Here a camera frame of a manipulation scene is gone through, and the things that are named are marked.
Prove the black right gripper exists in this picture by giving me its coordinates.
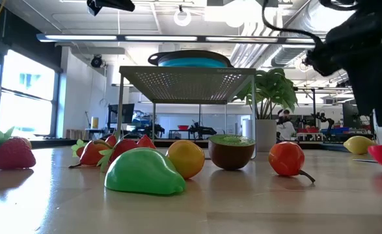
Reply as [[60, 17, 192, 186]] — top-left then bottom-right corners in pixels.
[[340, 12, 382, 128]]

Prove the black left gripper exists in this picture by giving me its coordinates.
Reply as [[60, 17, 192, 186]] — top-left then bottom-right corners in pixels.
[[86, 0, 136, 16]]

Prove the blue collapsible colander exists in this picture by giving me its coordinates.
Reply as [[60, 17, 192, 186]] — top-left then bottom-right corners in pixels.
[[147, 49, 234, 68]]

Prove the small red toy fruit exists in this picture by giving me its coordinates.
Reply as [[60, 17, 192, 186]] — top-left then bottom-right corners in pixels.
[[136, 135, 157, 150]]

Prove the yellow toy lemon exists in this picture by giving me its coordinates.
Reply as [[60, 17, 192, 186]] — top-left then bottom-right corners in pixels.
[[342, 135, 377, 155]]

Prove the black ceiling spotlight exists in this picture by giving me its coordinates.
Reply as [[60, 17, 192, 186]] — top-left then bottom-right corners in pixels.
[[90, 54, 103, 69]]

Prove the person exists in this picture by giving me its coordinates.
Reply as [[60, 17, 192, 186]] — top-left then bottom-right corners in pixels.
[[276, 109, 296, 141]]

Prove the mint green perforated rack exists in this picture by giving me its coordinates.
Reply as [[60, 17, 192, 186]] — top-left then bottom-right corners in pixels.
[[116, 66, 257, 160]]

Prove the black computer monitor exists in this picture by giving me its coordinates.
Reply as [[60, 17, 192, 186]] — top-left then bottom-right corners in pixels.
[[107, 103, 135, 125]]

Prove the artificial potted monstera plant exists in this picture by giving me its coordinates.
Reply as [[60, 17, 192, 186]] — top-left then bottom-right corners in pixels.
[[234, 67, 299, 153]]

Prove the black monitor desk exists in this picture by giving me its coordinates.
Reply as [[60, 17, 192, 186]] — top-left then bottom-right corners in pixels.
[[85, 127, 113, 140]]

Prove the wooden pallet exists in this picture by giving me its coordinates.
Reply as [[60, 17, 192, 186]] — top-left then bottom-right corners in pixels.
[[65, 129, 87, 140]]

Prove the red toy strawberry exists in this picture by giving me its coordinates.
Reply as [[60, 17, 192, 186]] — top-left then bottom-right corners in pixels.
[[0, 126, 37, 171], [96, 138, 139, 173], [70, 139, 88, 159], [105, 134, 118, 148]]

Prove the toy kiwi half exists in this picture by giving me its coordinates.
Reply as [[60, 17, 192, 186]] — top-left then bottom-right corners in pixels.
[[208, 134, 256, 171]]

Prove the green toy pear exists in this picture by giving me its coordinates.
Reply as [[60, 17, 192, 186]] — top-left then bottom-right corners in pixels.
[[104, 148, 187, 196]]

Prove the white ring lamp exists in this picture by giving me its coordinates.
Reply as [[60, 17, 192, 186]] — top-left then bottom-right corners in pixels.
[[173, 8, 192, 27]]

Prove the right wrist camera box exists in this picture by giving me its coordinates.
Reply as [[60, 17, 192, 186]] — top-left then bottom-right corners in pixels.
[[303, 40, 344, 78]]

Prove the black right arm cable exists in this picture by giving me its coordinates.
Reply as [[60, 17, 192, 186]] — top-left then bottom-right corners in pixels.
[[261, 0, 321, 45]]

